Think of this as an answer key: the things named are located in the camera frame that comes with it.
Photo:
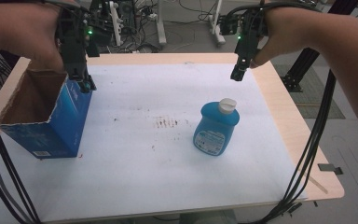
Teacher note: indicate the person's left hand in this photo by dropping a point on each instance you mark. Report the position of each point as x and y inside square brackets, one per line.
[45, 40]

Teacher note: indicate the black metal frame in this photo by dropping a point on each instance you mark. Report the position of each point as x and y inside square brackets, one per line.
[301, 68]

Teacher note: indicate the person's right hand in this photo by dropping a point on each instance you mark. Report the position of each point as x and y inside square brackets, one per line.
[273, 34]

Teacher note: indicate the blue bottle with white cap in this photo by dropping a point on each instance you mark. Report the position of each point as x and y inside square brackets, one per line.
[214, 130]

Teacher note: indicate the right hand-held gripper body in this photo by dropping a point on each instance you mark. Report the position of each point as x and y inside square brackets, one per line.
[248, 34]

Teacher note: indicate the dark floor mat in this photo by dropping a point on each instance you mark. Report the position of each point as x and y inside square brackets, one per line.
[320, 105]

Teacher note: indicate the white table mat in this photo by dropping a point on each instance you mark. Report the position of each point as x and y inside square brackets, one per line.
[155, 168]

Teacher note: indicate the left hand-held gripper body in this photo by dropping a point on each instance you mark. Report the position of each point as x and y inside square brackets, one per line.
[74, 46]

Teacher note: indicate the blue cardboard box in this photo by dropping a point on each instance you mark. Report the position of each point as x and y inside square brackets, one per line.
[62, 124]

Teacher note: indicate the grey tape piece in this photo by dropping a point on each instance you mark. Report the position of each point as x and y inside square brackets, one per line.
[329, 168]

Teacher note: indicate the white stand leg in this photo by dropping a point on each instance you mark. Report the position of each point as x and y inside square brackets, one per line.
[116, 21]
[217, 28]
[160, 25]

